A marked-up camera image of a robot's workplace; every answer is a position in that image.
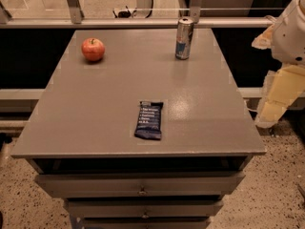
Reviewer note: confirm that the grey drawer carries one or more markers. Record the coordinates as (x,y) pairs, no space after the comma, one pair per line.
(152,223)
(139,185)
(144,208)

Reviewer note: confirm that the silver blue energy drink can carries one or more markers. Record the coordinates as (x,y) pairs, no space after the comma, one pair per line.
(184,38)

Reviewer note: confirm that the dark blue rxbar wrapper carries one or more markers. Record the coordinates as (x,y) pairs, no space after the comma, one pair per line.
(148,124)

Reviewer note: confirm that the grey metal railing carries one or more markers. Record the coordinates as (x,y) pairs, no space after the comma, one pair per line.
(88,14)

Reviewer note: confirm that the top grey drawer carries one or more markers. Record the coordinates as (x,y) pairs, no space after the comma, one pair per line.
(139,185)

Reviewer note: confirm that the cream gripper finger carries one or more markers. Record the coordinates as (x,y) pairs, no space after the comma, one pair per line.
(280,90)
(264,40)

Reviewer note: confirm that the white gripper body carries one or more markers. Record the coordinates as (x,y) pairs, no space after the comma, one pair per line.
(291,37)

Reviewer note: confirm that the bottom grey drawer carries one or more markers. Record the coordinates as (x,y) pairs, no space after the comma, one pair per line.
(152,223)

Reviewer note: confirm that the black object behind glass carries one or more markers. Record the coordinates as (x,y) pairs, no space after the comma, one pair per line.
(125,13)

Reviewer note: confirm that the red apple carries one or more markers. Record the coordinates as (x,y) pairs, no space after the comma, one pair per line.
(93,49)

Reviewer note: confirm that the middle grey drawer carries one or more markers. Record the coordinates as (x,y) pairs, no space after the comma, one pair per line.
(144,208)

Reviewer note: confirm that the grey drawer cabinet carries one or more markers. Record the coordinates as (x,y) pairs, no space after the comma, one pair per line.
(84,122)

